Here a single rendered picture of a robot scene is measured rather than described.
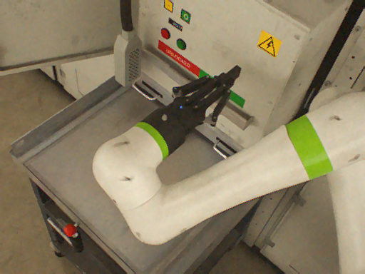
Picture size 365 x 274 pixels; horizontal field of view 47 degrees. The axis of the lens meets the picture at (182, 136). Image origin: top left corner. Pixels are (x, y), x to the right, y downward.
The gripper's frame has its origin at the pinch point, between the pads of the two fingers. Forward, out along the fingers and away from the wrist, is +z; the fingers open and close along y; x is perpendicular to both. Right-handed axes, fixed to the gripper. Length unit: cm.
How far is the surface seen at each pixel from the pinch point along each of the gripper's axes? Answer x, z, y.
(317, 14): 16.1, 14.5, 9.1
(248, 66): -1.7, 8.5, 0.0
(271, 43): 8.2, 8.4, 3.7
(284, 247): -97, 28, 33
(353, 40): 4.2, 30.2, 15.7
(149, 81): -30.9, 7.4, -31.3
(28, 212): -123, -31, -69
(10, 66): -38, -17, -73
